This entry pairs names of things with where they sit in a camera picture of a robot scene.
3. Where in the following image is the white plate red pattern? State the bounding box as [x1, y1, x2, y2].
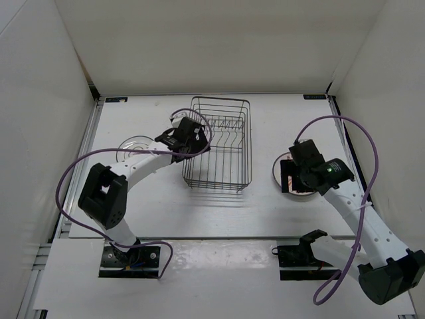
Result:
[272, 152, 317, 201]

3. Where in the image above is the wire dish rack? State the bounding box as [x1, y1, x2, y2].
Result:
[182, 96, 252, 193]

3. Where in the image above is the white plate spiral pattern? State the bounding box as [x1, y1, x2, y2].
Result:
[116, 135, 153, 163]

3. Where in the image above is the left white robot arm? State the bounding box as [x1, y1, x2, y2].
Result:
[78, 113, 210, 266]

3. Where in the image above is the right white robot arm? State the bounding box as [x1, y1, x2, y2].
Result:
[280, 140, 424, 305]

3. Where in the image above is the right blue corner label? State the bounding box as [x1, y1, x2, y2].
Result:
[303, 94, 327, 100]

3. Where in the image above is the blue corner label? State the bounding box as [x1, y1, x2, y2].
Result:
[105, 97, 128, 103]
[303, 94, 327, 100]

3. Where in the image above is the left blue corner label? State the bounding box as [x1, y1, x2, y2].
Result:
[105, 97, 128, 103]

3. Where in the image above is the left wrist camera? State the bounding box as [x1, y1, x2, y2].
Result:
[170, 111, 187, 128]

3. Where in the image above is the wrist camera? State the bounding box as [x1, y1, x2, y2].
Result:
[297, 139, 312, 144]
[170, 111, 187, 128]

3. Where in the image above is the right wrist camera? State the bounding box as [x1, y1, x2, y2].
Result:
[297, 139, 312, 144]

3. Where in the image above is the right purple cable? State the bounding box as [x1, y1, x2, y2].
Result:
[313, 114, 379, 305]

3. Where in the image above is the purple cable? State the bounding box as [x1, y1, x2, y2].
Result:
[313, 114, 379, 305]
[55, 108, 213, 279]

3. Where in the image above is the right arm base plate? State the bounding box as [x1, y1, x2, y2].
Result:
[272, 245, 338, 281]

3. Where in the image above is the left aluminium rail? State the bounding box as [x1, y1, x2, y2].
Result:
[50, 96, 105, 242]

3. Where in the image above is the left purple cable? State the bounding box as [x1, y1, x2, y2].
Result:
[55, 108, 213, 279]

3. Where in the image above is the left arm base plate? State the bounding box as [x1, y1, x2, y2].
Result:
[98, 245, 161, 279]

